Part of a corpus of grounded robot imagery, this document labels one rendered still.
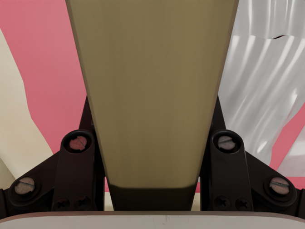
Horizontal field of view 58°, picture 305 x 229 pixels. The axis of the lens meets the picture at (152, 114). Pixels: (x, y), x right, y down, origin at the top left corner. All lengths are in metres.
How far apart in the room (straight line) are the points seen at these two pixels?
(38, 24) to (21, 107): 0.08
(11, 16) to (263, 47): 0.15
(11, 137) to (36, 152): 0.03
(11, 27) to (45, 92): 0.05
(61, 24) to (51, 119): 0.09
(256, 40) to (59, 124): 0.16
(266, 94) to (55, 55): 0.15
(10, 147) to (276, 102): 0.23
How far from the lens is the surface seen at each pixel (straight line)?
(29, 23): 0.18
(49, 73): 0.20
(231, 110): 0.21
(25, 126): 0.25
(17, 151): 0.28
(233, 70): 0.19
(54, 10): 0.17
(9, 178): 0.32
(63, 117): 0.23
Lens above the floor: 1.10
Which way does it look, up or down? 43 degrees down
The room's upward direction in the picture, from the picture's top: 179 degrees clockwise
